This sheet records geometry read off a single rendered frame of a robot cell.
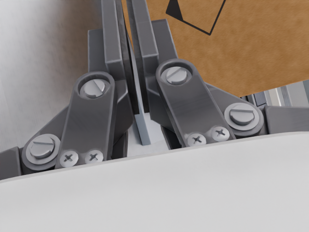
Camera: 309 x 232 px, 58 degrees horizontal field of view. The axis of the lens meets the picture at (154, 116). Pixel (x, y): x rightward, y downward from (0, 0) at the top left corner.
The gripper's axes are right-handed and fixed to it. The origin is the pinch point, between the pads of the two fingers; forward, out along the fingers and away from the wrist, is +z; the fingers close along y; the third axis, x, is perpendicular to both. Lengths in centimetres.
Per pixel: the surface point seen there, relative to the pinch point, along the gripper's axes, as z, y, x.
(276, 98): 37, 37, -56
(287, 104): 30, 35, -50
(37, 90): 16.0, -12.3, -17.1
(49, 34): 23.7, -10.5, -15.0
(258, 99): 36, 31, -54
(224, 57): 17.7, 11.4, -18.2
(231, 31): 19.2, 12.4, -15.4
